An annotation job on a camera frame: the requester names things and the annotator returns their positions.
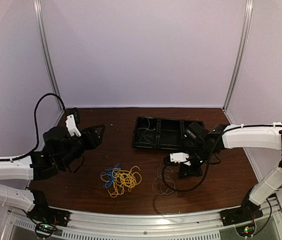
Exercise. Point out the aluminium front rail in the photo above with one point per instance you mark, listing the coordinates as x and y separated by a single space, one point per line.
202 225

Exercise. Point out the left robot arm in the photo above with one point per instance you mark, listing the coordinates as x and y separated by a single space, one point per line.
18 168

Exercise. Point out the aluminium frame post right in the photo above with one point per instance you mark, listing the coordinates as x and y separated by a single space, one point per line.
244 36

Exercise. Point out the black three-compartment bin tray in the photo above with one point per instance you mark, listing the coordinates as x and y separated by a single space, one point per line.
160 134

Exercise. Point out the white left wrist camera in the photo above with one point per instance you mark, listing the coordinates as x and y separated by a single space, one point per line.
72 119

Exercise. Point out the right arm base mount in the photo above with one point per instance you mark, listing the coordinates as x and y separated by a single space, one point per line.
240 214

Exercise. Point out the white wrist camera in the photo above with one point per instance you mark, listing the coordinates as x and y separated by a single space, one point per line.
72 119
180 158

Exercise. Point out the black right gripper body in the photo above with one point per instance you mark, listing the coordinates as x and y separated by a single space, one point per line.
204 154

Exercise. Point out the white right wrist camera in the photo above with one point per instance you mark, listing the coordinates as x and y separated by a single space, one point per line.
180 158

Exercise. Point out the aluminium frame post left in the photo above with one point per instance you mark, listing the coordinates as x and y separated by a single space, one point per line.
38 11

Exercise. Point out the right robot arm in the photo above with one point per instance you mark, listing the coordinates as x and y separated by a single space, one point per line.
235 136

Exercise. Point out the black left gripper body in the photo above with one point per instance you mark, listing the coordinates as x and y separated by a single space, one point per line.
68 157

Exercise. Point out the aluminium frame post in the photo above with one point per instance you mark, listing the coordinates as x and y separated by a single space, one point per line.
244 36
38 11

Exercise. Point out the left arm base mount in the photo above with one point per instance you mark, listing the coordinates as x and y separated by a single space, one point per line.
50 215

